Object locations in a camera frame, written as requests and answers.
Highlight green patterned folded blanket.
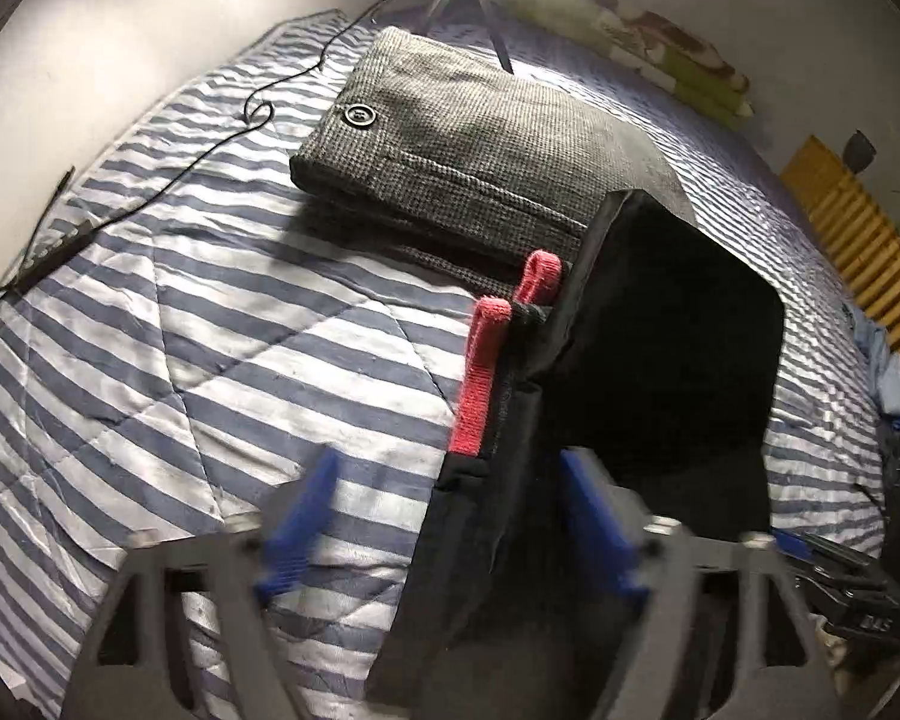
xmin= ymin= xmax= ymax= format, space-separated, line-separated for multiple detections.
xmin=500 ymin=0 xmax=754 ymax=130

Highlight grey folded trousers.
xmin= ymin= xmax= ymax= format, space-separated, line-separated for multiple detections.
xmin=289 ymin=28 xmax=694 ymax=296

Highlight light blue clothes pile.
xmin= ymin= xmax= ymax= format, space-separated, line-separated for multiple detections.
xmin=844 ymin=302 xmax=900 ymax=419

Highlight black garment with red loops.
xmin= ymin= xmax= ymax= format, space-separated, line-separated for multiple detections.
xmin=365 ymin=190 xmax=785 ymax=718

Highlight black power cable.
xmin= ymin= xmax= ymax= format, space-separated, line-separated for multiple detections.
xmin=0 ymin=0 xmax=392 ymax=301

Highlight black ring light tripod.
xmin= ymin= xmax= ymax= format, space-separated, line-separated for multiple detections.
xmin=413 ymin=0 xmax=514 ymax=73

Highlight blue striped quilt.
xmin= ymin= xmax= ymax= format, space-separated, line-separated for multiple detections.
xmin=0 ymin=7 xmax=895 ymax=720

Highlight dark vase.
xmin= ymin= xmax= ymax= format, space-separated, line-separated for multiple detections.
xmin=841 ymin=130 xmax=877 ymax=176

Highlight yellow wooden slat headboard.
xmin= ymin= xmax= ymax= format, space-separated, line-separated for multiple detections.
xmin=781 ymin=137 xmax=900 ymax=354

